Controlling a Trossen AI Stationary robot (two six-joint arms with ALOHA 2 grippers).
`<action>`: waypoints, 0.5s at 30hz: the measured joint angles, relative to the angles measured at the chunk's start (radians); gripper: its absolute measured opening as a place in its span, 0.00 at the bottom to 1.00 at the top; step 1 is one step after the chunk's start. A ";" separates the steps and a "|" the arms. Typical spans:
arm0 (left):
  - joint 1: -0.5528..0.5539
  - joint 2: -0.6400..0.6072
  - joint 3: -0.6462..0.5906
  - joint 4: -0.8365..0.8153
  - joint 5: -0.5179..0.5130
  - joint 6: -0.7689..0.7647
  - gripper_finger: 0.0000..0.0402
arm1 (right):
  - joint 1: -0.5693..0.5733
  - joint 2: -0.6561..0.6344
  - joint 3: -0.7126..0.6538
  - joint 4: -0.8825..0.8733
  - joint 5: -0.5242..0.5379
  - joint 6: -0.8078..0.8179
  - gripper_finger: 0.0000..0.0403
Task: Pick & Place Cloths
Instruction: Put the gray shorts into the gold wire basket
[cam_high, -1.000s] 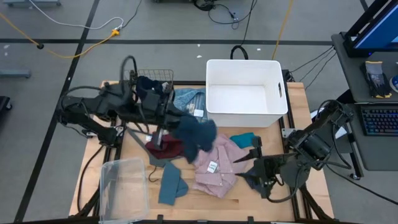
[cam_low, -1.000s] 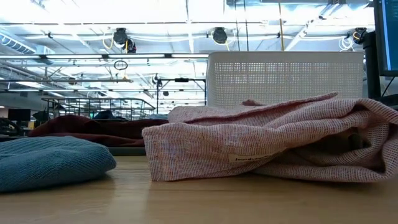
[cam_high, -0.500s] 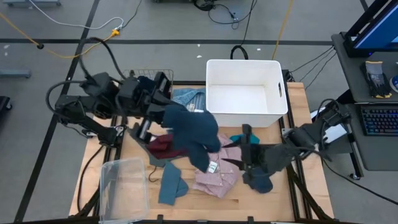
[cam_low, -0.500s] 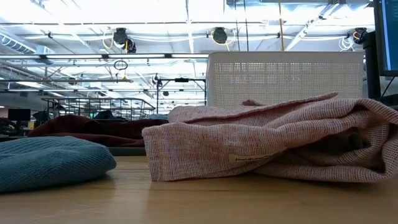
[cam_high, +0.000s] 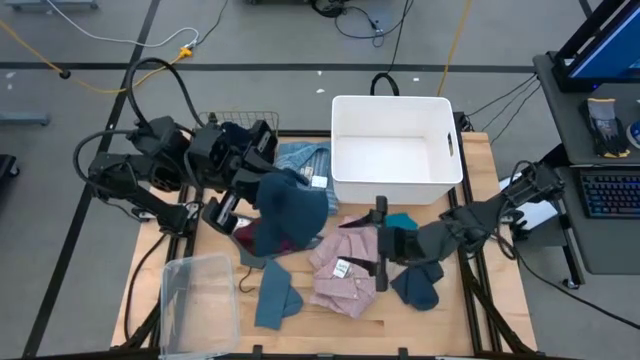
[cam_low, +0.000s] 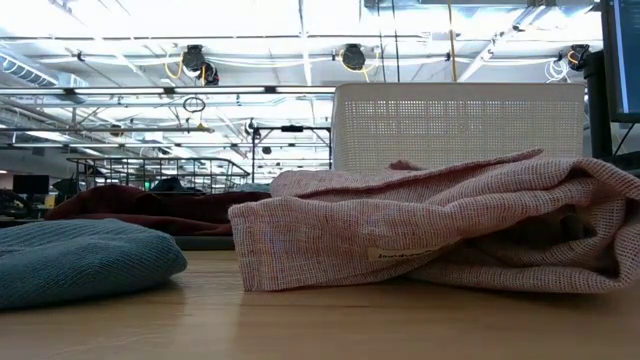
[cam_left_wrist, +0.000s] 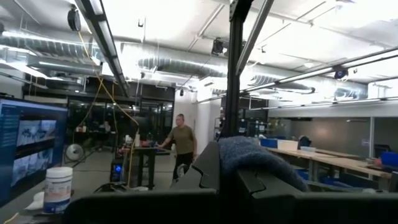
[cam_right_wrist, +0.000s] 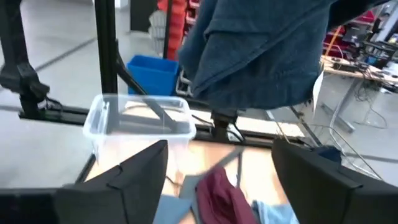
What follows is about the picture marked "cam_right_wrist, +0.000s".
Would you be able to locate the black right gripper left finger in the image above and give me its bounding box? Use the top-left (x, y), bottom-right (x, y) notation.
top-left (57, 139), bottom-right (169, 224)

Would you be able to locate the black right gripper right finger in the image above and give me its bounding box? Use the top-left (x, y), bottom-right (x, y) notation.
top-left (272, 139), bottom-right (364, 224)

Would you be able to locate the blue towel cloth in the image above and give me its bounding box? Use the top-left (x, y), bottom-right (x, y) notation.
top-left (152, 195), bottom-right (193, 224)

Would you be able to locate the maroon cloth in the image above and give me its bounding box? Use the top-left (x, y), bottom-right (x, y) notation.
top-left (195, 167), bottom-right (259, 224)

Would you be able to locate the dark blue sweater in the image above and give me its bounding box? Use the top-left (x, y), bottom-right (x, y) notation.
top-left (178, 0), bottom-right (389, 110)

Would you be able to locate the blue striped folded shirt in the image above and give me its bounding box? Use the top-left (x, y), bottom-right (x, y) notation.
top-left (251, 200), bottom-right (300, 224)

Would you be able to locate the dark grey clothes hanger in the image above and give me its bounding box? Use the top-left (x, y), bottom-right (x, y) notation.
top-left (178, 146), bottom-right (246, 200)

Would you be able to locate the clear plastic bin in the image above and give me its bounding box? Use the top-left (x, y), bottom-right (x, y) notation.
top-left (82, 93), bottom-right (197, 175)

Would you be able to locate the blue plastic floor bin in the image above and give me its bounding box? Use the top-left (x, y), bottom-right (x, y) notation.
top-left (126, 55), bottom-right (180, 96)

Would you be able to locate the cluttered wooden workbench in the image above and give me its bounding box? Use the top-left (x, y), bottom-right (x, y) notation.
top-left (320, 54), bottom-right (398, 131)

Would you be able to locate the red storage bins shelf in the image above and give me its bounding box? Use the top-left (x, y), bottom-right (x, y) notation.
top-left (149, 0), bottom-right (201, 60)

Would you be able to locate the black aluminium table frame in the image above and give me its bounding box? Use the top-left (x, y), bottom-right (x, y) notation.
top-left (0, 0), bottom-right (324, 184)

